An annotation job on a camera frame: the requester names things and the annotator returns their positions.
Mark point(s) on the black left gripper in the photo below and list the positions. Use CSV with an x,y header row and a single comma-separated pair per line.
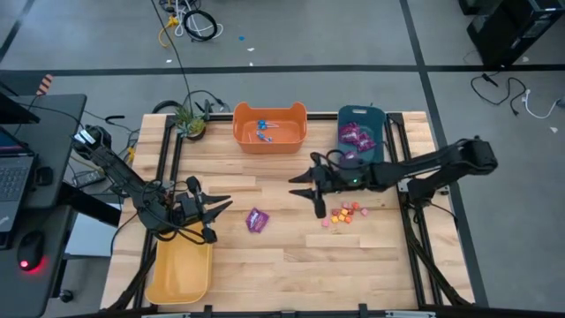
x,y
194,209

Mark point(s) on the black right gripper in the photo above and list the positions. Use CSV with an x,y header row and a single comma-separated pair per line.
x,y
333,181

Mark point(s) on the orange plastic bin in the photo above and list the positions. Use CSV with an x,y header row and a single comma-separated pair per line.
x,y
287,141

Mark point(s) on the blue lollipop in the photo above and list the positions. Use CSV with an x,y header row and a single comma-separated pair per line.
x,y
263,124
264,137

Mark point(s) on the teal plastic bin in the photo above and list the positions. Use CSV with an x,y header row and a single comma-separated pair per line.
x,y
375,119

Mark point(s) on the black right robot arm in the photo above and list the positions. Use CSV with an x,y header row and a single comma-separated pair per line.
x,y
419,170

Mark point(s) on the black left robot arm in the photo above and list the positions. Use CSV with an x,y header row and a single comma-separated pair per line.
x,y
119,170

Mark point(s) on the yellow plastic bin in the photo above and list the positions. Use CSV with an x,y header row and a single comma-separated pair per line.
x,y
181,265

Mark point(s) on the potted succulent plant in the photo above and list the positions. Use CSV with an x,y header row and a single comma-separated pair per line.
x,y
190,126

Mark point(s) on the yellow connector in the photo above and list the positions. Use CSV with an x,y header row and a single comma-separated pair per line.
x,y
130,154

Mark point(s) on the white board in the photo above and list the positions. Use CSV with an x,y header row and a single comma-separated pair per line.
x,y
92,238

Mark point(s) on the grey power strip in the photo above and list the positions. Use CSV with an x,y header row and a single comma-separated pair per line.
x,y
90,178

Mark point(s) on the black power adapter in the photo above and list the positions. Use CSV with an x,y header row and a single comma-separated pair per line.
x,y
44,176

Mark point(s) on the black desk caster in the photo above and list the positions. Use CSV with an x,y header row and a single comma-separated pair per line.
x,y
66,295

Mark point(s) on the black computer mouse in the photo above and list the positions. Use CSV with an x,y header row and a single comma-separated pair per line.
x,y
30,251

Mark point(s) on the black laptop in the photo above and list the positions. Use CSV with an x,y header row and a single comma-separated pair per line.
x,y
13,176

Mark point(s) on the black desk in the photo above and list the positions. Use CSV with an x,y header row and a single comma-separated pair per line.
x,y
26,291

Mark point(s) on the orange black striped object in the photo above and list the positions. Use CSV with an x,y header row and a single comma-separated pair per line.
x,y
45,84

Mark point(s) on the black equipment cabinet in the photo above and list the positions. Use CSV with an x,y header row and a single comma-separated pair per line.
x,y
507,31

